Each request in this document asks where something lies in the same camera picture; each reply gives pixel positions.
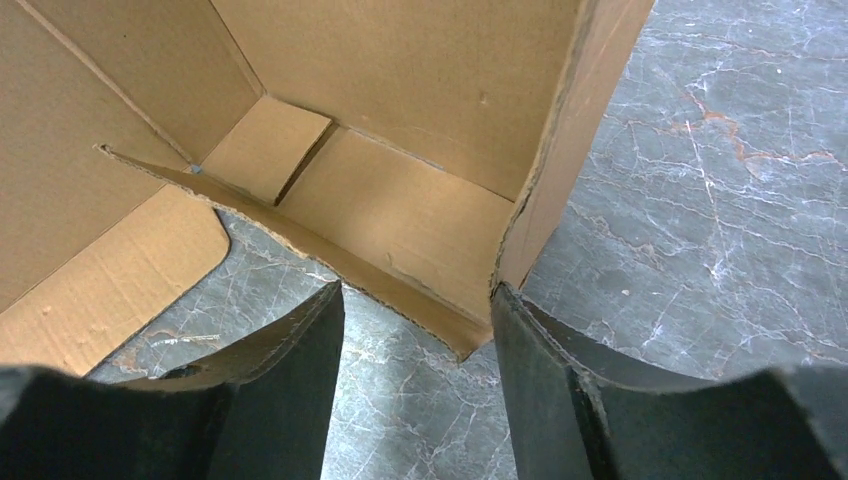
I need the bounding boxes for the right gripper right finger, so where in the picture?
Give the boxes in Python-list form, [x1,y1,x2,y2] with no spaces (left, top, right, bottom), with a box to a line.
[491,283,847,479]

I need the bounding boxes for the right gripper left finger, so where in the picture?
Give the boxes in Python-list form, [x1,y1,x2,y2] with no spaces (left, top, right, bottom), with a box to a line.
[1,282,345,479]

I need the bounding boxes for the cardboard box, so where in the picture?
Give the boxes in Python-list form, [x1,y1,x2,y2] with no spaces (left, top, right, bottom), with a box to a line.
[1,1,652,375]

